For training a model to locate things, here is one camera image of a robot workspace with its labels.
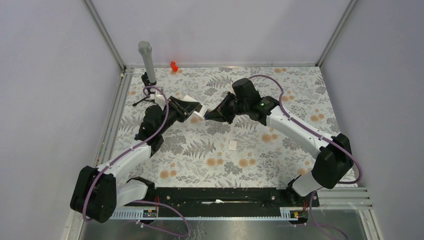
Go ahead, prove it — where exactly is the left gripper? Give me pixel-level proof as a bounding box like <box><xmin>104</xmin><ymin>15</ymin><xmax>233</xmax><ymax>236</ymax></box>
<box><xmin>157</xmin><ymin>96</ymin><xmax>200</xmax><ymax>135</ymax></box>

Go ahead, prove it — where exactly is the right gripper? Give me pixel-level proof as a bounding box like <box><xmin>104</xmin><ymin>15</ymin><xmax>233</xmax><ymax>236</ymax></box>
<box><xmin>205</xmin><ymin>92</ymin><xmax>249</xmax><ymax>125</ymax></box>

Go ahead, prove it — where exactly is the white battery cover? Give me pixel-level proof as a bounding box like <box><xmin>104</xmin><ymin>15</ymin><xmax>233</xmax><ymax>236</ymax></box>
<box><xmin>228</xmin><ymin>140</ymin><xmax>237</xmax><ymax>151</ymax></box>

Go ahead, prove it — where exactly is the white red remote control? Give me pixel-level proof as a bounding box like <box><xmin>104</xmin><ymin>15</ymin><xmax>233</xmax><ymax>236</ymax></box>
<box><xmin>182</xmin><ymin>95</ymin><xmax>208</xmax><ymax>119</ymax></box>

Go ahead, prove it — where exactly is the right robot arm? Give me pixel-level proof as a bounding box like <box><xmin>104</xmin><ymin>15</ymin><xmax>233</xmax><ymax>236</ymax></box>
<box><xmin>204</xmin><ymin>78</ymin><xmax>355</xmax><ymax>206</ymax></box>

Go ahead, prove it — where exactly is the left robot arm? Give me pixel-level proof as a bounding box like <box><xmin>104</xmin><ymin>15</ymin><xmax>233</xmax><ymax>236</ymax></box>
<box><xmin>70</xmin><ymin>95</ymin><xmax>207</xmax><ymax>223</ymax></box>

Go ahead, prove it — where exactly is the floral table mat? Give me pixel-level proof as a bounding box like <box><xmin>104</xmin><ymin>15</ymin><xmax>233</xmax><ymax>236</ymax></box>
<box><xmin>122</xmin><ymin>67</ymin><xmax>340</xmax><ymax>188</ymax></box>

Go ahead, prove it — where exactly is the red plastic block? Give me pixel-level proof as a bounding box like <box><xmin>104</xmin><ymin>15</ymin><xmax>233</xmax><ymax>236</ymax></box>
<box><xmin>170</xmin><ymin>61</ymin><xmax>179</xmax><ymax>73</ymax></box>

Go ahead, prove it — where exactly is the black microphone stand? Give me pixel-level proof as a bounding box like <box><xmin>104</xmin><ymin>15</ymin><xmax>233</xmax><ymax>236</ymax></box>
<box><xmin>132</xmin><ymin>71</ymin><xmax>157</xmax><ymax>107</ymax></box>

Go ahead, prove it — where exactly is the grey microphone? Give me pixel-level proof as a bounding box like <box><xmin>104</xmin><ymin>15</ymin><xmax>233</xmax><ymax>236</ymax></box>
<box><xmin>138</xmin><ymin>40</ymin><xmax>157</xmax><ymax>85</ymax></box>

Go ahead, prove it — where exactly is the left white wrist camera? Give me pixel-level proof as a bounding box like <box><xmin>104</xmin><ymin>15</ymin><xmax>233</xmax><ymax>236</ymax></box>
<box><xmin>153</xmin><ymin>91</ymin><xmax>168</xmax><ymax>109</ymax></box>

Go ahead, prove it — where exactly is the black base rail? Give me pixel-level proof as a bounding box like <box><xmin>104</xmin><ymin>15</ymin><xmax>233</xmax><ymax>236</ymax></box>
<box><xmin>144</xmin><ymin>187</ymin><xmax>320</xmax><ymax>218</ymax></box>

